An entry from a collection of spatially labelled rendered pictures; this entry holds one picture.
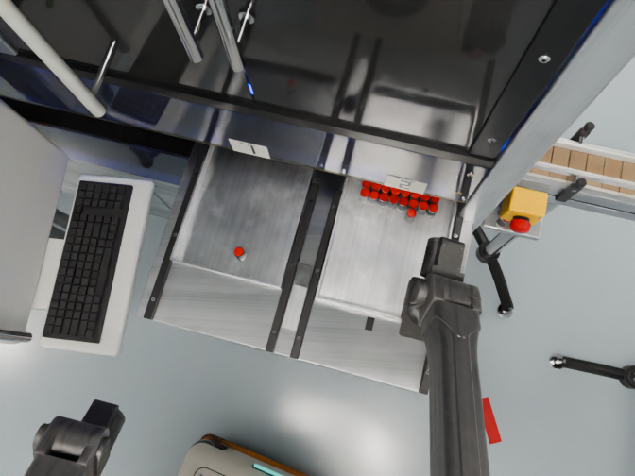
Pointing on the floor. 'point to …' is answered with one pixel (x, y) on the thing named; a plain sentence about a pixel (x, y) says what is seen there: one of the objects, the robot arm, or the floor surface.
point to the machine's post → (558, 105)
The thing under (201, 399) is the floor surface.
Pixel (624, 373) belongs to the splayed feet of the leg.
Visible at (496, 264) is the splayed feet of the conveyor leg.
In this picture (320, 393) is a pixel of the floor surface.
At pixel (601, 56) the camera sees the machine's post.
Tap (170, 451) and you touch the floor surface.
